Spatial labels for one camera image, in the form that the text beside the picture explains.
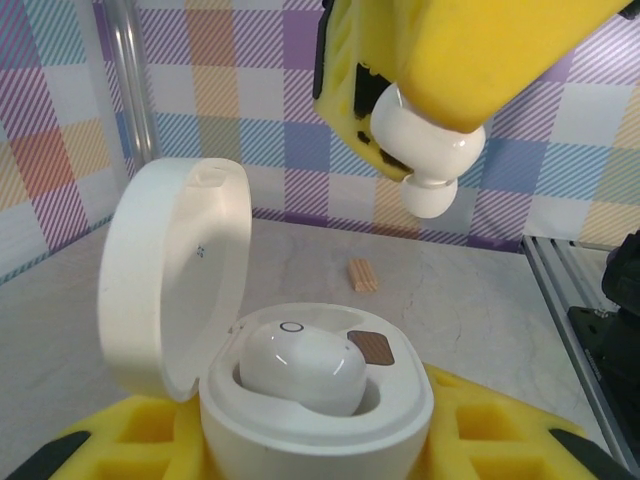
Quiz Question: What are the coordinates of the white oval earbud charging case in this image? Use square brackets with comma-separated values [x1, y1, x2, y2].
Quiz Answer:
[97, 158, 435, 480]

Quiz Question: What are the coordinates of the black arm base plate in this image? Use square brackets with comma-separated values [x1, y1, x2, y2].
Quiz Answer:
[566, 304, 640, 401]

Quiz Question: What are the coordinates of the small ridged wooden block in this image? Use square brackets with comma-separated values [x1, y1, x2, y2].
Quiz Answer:
[346, 257, 380, 294]

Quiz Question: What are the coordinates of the aluminium frame post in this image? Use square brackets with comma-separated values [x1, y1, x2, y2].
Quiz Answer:
[110, 0, 162, 176]

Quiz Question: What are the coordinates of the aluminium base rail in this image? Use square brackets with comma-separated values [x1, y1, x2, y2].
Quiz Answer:
[521, 233, 640, 480]

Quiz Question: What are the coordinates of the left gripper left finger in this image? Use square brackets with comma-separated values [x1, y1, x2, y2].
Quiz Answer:
[0, 393, 209, 480]

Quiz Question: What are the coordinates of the white pod earbud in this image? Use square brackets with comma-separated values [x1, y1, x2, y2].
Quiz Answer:
[370, 82, 487, 220]
[238, 319, 372, 417]

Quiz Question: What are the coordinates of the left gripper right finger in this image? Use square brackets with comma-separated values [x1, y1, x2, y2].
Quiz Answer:
[422, 362, 639, 480]

